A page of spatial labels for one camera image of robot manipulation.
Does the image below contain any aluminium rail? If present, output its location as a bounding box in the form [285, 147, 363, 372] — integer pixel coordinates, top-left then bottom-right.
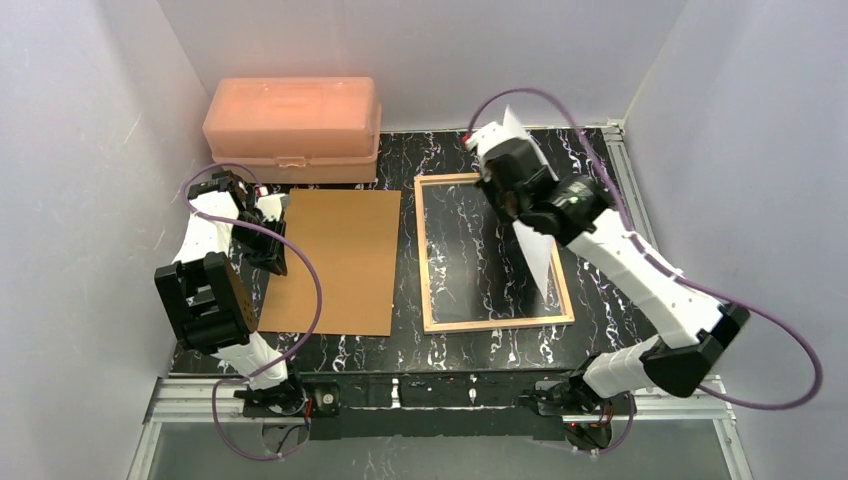
[601, 119, 696, 367]
[147, 370, 736, 423]

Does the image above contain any aluminium front rail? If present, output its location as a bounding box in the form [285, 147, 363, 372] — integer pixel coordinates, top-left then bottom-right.
[147, 370, 736, 423]

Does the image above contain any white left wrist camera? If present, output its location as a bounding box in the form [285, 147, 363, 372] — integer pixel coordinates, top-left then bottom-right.
[255, 186, 290, 222]

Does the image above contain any pink plastic storage box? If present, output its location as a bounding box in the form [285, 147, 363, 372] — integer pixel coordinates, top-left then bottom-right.
[202, 77, 382, 184]

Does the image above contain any white-backed printed photo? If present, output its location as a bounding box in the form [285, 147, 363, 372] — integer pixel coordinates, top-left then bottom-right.
[502, 106, 554, 303]

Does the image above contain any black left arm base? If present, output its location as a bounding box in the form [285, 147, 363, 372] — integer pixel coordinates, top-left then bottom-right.
[233, 375, 340, 419]

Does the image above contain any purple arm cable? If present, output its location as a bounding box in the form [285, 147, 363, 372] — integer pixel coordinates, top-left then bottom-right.
[181, 162, 325, 462]
[466, 87, 824, 455]

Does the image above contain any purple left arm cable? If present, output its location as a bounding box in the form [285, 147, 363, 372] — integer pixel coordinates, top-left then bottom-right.
[181, 162, 325, 462]

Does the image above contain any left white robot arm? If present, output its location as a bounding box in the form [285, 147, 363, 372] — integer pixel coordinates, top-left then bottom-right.
[154, 171, 289, 391]

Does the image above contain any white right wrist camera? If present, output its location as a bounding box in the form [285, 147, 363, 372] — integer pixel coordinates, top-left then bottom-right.
[464, 122, 529, 158]

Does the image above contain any light wooden picture frame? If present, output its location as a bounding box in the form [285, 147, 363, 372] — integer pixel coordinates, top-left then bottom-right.
[414, 173, 576, 334]

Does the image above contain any brown cardboard backing board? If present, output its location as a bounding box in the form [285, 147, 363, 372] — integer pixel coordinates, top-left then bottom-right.
[259, 189, 401, 336]

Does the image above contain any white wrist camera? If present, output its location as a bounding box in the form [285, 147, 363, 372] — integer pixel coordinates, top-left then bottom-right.
[464, 122, 529, 158]
[255, 186, 290, 222]

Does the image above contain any aluminium right side rail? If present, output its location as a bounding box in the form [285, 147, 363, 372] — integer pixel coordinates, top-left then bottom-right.
[601, 119, 696, 367]

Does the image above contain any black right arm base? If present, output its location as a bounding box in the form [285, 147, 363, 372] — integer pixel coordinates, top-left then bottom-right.
[524, 379, 631, 419]

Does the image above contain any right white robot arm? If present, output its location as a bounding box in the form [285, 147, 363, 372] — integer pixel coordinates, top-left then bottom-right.
[476, 138, 750, 401]

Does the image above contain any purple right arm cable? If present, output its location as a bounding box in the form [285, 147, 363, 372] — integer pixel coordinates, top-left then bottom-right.
[466, 87, 824, 455]

